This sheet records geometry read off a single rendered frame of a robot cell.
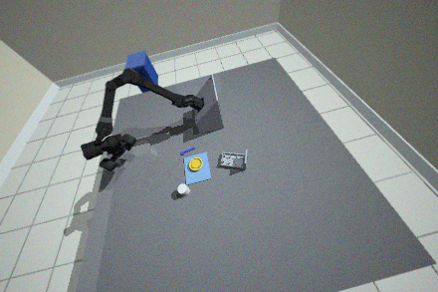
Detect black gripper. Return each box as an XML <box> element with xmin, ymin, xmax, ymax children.
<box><xmin>100</xmin><ymin>135</ymin><xmax>136</xmax><ymax>171</ymax></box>

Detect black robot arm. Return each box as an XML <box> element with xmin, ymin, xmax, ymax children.
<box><xmin>81</xmin><ymin>68</ymin><xmax>204</xmax><ymax>160</ymax></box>

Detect olive-yellow round plate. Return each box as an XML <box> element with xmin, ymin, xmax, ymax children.
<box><xmin>189</xmin><ymin>157</ymin><xmax>203</xmax><ymax>171</ymax></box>

